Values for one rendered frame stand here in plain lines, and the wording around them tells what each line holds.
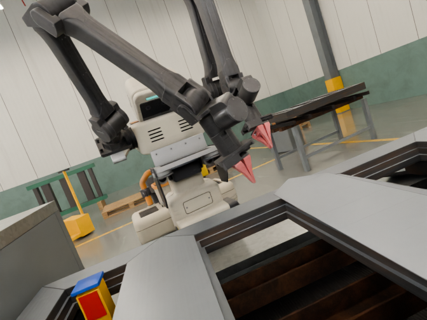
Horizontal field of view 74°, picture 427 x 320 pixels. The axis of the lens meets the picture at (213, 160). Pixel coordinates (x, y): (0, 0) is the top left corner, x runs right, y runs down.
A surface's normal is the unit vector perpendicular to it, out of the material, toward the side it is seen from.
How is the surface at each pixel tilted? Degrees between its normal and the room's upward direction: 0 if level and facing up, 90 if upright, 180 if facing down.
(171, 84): 67
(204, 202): 98
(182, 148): 90
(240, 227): 90
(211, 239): 90
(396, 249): 0
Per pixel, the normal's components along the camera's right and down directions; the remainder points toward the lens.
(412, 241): -0.33, -0.93
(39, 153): 0.33, 0.01
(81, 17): 0.31, -0.41
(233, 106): 0.54, -0.23
